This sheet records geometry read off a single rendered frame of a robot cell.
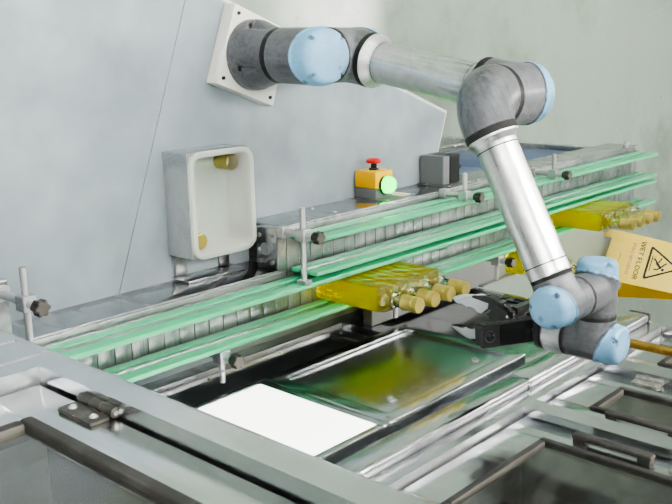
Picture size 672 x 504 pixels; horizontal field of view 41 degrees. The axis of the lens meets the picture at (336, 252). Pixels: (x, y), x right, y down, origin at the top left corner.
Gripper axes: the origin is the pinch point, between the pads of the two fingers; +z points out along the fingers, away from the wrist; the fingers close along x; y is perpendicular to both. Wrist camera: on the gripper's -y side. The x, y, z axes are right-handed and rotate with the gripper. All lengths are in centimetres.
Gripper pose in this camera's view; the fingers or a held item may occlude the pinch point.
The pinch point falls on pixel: (455, 313)
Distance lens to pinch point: 187.3
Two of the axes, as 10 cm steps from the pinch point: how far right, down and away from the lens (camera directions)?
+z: -7.4, -1.4, 6.6
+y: 6.8, -1.7, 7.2
